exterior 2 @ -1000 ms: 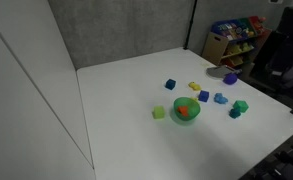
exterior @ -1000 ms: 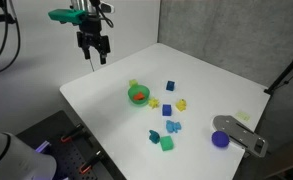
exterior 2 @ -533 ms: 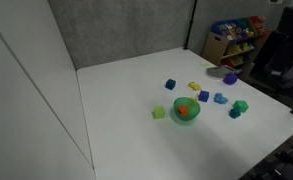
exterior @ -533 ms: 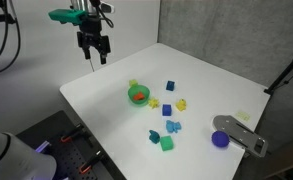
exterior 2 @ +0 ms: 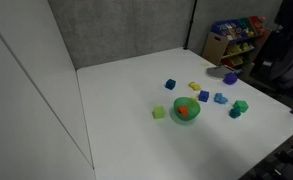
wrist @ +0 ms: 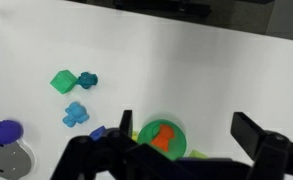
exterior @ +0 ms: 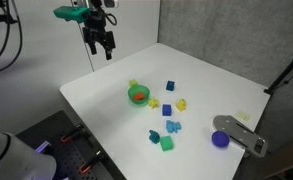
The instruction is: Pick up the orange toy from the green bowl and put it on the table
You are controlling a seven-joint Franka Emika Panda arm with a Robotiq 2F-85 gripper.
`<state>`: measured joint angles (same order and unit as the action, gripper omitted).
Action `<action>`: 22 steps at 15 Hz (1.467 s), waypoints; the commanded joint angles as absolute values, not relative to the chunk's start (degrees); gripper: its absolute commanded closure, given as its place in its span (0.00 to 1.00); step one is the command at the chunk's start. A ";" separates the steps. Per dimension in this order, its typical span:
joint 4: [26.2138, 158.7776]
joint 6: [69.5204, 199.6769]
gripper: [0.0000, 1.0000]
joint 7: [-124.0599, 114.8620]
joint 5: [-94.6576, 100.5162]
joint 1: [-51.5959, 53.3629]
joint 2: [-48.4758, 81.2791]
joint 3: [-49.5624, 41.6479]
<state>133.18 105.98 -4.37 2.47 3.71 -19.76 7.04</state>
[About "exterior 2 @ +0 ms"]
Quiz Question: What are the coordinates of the black vertical pole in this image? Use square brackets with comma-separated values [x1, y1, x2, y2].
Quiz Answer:
[183, 0, 198, 51]

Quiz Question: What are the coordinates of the gray metal plate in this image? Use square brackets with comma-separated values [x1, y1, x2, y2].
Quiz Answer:
[206, 65, 234, 80]

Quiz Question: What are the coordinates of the green plastic bowl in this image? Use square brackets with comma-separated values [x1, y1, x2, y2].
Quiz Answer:
[173, 96, 201, 121]

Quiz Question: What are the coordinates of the yellow toy bear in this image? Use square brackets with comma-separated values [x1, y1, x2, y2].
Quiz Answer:
[188, 81, 202, 92]

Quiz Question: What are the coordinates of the wooden toy bin shelf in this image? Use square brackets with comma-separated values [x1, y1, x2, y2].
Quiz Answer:
[201, 15, 273, 69]

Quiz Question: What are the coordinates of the orange toy figure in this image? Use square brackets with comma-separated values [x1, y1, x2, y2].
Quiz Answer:
[177, 105, 190, 118]

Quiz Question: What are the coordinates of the purple spiky ball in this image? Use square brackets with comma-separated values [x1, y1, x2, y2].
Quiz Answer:
[222, 72, 239, 86]

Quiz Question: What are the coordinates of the blue toy cube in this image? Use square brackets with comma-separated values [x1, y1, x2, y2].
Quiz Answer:
[164, 78, 177, 91]
[198, 90, 211, 103]

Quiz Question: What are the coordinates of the light green toy cube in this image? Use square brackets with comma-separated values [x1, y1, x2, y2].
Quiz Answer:
[152, 105, 166, 120]

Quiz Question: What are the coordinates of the light blue toy elephant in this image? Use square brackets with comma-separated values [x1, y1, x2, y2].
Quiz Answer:
[213, 92, 229, 105]

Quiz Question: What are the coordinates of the black office chair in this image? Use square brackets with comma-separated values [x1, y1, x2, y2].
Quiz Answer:
[252, 0, 293, 88]

